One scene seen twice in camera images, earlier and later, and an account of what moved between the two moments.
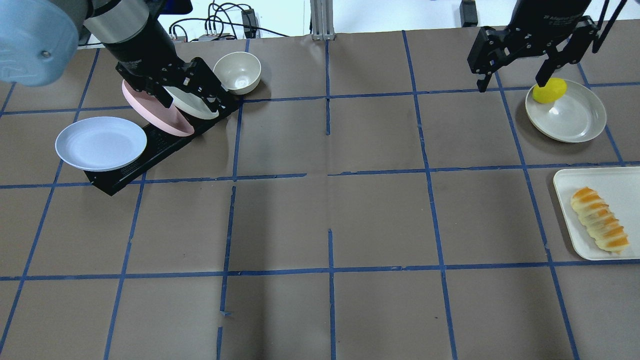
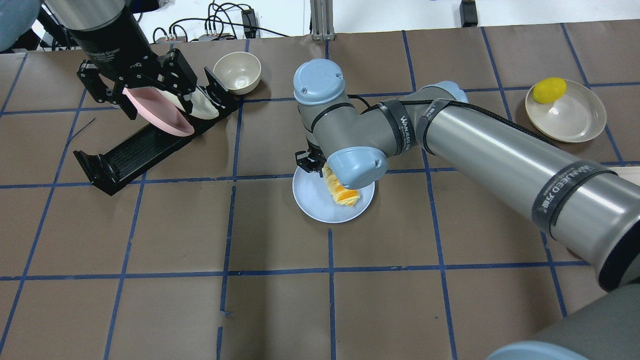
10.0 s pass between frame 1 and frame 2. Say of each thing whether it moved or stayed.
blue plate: moved
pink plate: stayed
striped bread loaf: moved
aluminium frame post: stayed
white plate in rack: stayed
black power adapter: stayed
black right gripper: moved
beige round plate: stayed
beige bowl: stayed
